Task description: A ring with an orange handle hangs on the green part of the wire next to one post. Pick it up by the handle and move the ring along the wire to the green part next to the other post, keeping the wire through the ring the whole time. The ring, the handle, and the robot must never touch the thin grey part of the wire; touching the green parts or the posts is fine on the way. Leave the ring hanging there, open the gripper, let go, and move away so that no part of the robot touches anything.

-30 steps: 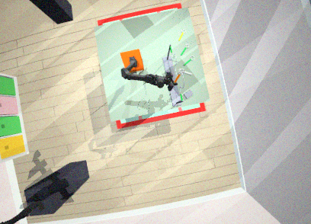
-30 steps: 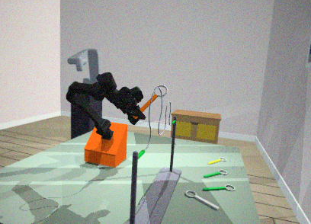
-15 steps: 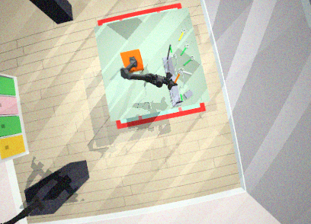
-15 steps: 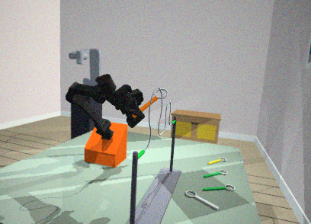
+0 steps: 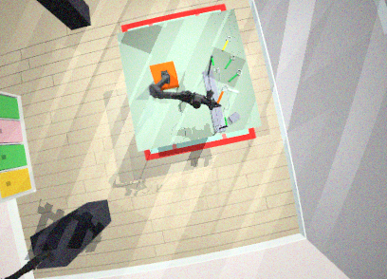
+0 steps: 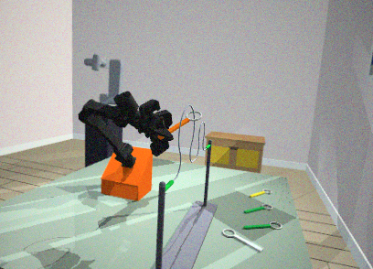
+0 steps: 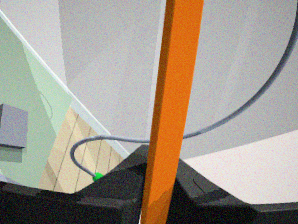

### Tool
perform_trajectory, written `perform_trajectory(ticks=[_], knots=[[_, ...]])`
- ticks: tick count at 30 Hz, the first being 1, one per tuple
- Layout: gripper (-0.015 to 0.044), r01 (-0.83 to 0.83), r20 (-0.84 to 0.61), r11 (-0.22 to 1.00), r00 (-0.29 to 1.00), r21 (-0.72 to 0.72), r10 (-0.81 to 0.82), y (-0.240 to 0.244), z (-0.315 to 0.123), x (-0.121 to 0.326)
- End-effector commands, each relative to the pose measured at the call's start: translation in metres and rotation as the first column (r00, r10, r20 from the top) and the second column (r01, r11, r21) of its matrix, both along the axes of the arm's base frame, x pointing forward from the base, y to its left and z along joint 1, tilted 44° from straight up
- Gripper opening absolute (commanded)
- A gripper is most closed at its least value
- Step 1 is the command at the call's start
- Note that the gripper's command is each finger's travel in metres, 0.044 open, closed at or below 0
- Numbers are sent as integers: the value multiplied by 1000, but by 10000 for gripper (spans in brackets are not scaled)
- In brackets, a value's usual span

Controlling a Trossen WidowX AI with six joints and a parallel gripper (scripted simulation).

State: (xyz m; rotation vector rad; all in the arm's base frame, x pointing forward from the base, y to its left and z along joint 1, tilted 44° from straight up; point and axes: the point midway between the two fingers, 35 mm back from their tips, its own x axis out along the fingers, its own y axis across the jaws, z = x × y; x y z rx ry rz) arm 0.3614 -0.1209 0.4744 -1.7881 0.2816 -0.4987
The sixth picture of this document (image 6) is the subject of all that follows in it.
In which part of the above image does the white loop with flat handle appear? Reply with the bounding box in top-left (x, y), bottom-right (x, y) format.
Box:
top-left (223, 229), bottom-right (263, 252)

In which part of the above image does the orange handle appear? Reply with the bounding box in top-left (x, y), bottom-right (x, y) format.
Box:
top-left (158, 111), bottom-right (202, 140)

